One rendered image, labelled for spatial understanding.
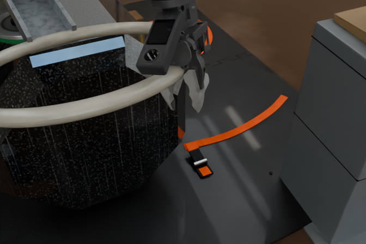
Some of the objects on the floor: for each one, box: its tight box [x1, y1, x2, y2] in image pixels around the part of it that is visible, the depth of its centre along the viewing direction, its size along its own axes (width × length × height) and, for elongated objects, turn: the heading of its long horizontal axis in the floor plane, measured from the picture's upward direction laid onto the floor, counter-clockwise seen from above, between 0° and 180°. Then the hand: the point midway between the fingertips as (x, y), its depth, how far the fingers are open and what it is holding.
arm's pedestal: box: [269, 19, 366, 244], centre depth 160 cm, size 50×50×85 cm
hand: (182, 107), depth 73 cm, fingers closed on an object, 4 cm apart
